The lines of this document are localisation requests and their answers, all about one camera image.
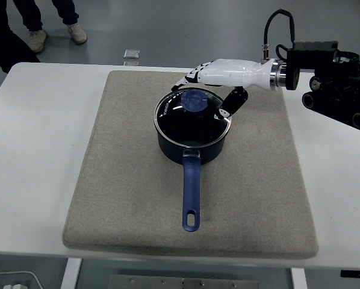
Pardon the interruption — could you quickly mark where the person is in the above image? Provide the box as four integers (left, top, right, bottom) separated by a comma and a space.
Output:
0, 0, 43, 73
13, 0, 88, 54

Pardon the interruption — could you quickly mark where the dark pot with blue handle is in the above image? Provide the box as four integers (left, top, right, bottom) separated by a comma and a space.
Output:
155, 119, 228, 232

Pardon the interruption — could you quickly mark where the white cable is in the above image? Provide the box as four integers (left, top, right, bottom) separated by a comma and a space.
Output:
0, 270, 44, 289

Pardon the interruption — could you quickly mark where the glass lid with blue knob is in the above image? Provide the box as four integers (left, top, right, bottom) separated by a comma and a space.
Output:
153, 87, 232, 149

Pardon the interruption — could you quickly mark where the grey metal plate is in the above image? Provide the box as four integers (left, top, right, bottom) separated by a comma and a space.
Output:
107, 273, 261, 289

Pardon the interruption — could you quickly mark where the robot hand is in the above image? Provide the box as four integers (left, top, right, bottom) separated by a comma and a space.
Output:
170, 58, 274, 119

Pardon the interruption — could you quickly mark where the beige fabric mat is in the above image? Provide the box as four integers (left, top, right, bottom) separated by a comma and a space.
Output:
61, 70, 319, 259

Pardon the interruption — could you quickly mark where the white table leg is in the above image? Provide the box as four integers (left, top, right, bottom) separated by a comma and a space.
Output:
290, 267, 308, 289
61, 258, 83, 289

